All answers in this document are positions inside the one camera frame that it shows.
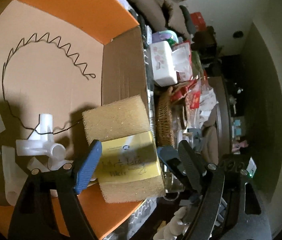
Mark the red box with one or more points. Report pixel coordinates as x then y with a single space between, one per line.
198 21

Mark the brown sofa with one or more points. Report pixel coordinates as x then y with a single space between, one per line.
163 15

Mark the black zigzag wire headband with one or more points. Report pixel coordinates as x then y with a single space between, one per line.
45 73

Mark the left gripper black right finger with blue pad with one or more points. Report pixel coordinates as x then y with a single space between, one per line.
230 207

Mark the white plastic pipe connectors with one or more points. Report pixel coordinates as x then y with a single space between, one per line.
44 153

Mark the grey pebble pattern mat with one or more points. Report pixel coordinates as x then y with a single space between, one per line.
134 222

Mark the orange cardboard box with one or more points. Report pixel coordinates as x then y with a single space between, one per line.
77 156

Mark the white tissue box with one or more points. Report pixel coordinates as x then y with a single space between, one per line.
164 73

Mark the wicker basket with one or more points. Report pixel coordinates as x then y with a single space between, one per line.
164 126

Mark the yellow sponge block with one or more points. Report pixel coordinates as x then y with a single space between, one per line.
129 168

